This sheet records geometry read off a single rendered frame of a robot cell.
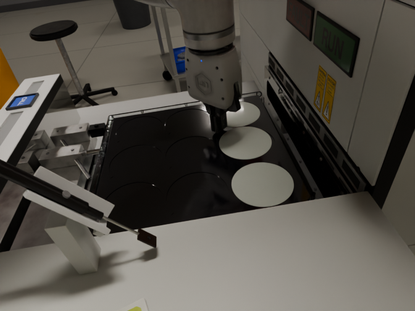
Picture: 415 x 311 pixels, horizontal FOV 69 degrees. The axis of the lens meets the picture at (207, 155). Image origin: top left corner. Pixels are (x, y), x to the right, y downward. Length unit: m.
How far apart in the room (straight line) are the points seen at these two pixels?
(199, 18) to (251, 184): 0.27
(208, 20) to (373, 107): 0.25
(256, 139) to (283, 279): 0.32
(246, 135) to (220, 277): 0.33
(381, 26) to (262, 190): 0.27
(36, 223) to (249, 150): 0.39
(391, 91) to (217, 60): 0.26
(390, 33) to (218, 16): 0.23
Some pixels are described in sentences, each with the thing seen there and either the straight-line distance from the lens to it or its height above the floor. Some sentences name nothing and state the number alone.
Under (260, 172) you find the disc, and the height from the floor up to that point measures 0.90.
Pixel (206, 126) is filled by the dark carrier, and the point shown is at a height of 0.90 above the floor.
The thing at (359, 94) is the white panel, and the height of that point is 1.07.
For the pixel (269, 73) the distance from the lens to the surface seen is 0.73.
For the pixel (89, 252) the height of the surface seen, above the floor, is 0.99.
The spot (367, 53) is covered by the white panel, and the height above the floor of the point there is 1.11.
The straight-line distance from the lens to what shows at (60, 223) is 0.32.
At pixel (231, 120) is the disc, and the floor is 0.90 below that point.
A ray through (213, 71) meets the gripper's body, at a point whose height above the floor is 1.05.
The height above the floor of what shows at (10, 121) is 0.96.
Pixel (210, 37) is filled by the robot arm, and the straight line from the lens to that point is 0.48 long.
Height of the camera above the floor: 1.26
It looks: 40 degrees down
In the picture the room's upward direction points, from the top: 8 degrees counter-clockwise
